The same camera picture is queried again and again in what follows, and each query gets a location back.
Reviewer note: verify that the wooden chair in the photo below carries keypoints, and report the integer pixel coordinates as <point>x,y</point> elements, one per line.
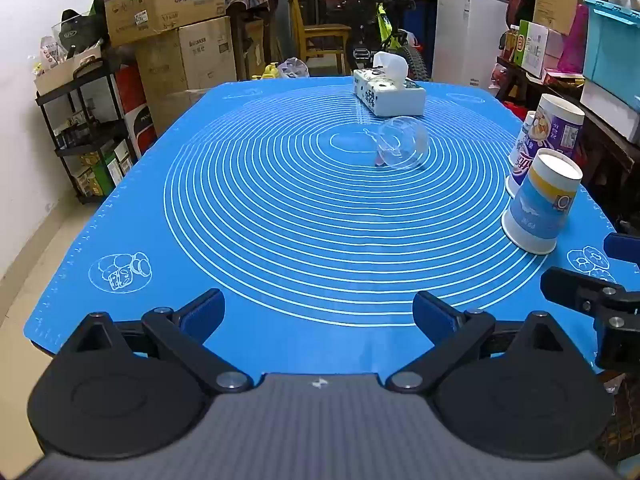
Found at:
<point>325,40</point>

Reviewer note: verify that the printed brown cardboard box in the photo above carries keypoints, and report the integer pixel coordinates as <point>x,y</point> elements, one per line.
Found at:
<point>160,0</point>

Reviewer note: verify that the black helmet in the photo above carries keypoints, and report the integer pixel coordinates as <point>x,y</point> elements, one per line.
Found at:
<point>82,30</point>

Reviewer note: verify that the black metal shelf rack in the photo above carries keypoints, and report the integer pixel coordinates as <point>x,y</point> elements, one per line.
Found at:
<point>75,110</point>

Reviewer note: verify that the open cardboard box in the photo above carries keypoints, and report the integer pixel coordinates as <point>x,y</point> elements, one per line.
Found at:
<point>60,72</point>

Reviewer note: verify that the white tissue box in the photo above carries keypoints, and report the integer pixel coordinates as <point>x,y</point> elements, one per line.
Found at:
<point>387,95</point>

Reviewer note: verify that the dark wooden side table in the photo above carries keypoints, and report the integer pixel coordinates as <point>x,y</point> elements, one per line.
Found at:
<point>605,155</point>

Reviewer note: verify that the crumpled plastic bag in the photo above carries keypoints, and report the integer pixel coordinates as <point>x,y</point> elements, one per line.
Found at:
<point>294,66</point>

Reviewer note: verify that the purple print paper cup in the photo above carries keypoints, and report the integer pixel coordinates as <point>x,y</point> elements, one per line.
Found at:
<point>557,125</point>

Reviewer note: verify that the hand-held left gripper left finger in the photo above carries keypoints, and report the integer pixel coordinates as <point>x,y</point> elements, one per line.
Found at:
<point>202,312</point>

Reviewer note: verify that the large plain cardboard box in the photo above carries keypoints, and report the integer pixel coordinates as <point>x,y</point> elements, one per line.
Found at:
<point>190,55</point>

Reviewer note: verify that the white chest freezer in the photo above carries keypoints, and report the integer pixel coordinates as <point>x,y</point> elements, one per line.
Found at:
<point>470,35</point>

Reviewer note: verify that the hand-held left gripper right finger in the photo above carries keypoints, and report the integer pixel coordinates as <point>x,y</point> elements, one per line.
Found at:
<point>434,314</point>

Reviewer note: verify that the bicycle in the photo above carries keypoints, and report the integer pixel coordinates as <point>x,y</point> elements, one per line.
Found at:
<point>385,25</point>

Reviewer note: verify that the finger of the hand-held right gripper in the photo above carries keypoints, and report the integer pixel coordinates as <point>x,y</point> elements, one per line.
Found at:
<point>622,248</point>
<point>575,287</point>

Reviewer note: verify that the red and black box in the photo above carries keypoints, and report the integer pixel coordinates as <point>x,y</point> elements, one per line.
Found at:
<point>135,110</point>

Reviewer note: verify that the teal plastic storage bin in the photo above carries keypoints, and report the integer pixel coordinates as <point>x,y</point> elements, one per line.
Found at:
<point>612,45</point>

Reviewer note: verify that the pink bag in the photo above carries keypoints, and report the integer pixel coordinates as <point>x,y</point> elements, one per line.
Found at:
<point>574,42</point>

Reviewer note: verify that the blue silicone baking mat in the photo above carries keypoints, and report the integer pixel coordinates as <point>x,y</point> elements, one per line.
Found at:
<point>280,220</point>

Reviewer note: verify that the yellow plastic toy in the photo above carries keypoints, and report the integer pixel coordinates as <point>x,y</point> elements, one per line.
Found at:
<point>267,71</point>

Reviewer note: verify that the green and white box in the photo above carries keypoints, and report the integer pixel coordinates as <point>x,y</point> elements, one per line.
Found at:
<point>532,47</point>

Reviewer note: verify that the yellow and blue paper cup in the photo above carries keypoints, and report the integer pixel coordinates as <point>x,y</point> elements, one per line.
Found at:
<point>542,205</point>

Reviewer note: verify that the white flat box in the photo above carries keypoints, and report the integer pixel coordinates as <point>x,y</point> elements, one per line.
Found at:
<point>610,107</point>

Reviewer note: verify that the pink print paper cup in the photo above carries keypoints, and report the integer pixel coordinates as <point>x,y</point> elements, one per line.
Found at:
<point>522,160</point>

